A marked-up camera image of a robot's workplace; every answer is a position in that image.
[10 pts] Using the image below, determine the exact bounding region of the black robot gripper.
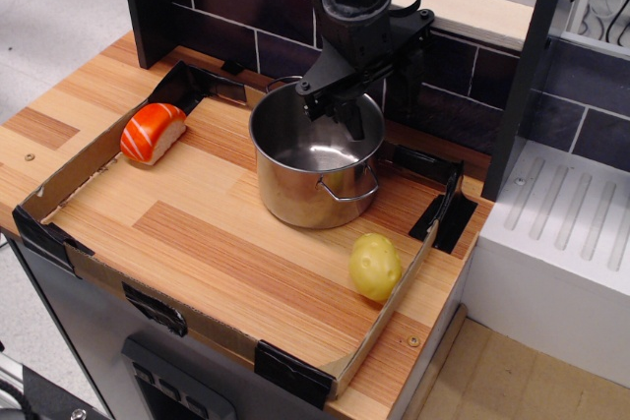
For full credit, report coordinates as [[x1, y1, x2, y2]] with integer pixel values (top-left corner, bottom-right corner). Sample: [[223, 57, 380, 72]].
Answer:
[[295, 0, 435, 141]]

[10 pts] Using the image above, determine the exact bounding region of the stainless steel pot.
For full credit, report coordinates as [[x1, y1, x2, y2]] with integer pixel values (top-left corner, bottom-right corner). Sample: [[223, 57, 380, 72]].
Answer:
[[249, 84, 385, 229]]

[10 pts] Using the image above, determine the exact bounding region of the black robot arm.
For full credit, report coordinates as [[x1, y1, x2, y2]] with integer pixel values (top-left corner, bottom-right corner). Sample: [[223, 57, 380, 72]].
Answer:
[[296, 0, 434, 140]]

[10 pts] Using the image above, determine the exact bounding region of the cardboard fence with black tape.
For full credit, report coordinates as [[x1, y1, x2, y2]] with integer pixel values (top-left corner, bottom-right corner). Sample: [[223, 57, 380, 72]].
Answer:
[[1, 60, 490, 419]]

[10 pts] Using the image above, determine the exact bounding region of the yellow potato toy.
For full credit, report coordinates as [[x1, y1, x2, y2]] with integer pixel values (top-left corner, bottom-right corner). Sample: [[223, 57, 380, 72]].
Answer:
[[348, 233, 402, 302]]

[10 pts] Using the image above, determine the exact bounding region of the salmon nigiri sushi toy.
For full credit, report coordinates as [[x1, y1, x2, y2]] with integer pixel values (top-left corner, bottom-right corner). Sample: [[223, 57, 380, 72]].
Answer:
[[119, 102, 187, 165]]

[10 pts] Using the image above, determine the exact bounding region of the white ribbed sink drainboard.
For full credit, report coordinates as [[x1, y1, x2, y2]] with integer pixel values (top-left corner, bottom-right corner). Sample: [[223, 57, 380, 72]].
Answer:
[[491, 139, 630, 283]]

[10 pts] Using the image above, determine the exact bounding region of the dark left upright panel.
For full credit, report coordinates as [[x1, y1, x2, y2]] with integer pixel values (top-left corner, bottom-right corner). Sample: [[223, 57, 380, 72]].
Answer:
[[118, 0, 193, 70]]

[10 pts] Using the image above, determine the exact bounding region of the black control panel with buttons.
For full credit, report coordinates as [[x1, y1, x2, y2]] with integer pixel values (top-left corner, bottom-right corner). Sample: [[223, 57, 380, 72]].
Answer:
[[122, 337, 237, 420]]

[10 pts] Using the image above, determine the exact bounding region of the dark grey vertical post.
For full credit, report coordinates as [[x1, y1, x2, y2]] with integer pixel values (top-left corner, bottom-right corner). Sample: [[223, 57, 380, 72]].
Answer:
[[482, 0, 572, 201]]

